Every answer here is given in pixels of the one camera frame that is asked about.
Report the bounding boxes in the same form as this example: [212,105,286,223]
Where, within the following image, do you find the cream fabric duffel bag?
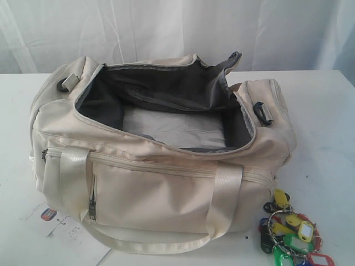
[30,52,296,254]

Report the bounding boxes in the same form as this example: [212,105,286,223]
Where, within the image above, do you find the colourful key tag bunch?
[258,189,334,265]

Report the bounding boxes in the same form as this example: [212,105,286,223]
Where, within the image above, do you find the white paper hang tag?
[20,201,76,237]

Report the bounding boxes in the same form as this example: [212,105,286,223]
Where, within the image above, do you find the white backdrop curtain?
[1,1,354,80]

